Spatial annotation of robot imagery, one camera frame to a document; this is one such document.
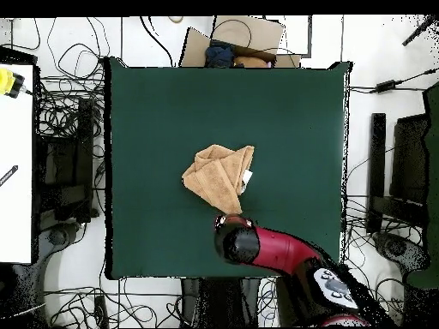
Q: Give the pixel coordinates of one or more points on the white board with grey frame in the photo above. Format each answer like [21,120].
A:
[295,34]

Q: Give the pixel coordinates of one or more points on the black flat bar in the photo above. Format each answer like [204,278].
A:
[377,154]

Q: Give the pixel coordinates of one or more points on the black slanted rod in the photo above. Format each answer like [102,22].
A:
[418,32]

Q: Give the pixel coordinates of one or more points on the orange garment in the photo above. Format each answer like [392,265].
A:
[250,62]

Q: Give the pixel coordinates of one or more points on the white desk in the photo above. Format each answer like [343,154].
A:
[15,212]

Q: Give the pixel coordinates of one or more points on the yellow and black tool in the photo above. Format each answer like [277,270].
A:
[5,82]

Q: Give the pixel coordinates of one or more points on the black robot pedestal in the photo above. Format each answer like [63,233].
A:
[219,301]

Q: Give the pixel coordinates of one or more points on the green cloth on side table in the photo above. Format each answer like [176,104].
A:
[434,154]

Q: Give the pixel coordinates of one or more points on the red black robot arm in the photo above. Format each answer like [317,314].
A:
[284,250]

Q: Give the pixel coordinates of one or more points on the black square panel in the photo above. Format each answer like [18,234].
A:
[410,157]

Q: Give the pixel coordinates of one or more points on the black power adapter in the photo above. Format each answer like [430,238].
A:
[386,85]

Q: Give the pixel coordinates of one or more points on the navy blue garment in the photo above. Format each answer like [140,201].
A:
[219,55]

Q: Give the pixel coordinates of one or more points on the grey stand foot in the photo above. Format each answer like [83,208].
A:
[58,236]
[394,246]

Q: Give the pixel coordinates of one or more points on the black marker pen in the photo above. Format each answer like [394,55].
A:
[9,174]

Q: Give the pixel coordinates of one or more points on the brown cardboard box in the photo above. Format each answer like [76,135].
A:
[253,32]

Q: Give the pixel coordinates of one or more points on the dark green table cloth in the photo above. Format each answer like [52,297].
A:
[171,120]

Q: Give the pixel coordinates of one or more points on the tan terry towel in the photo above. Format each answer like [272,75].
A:
[216,178]

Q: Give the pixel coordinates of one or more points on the black metal stand frame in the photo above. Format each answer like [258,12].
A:
[85,137]

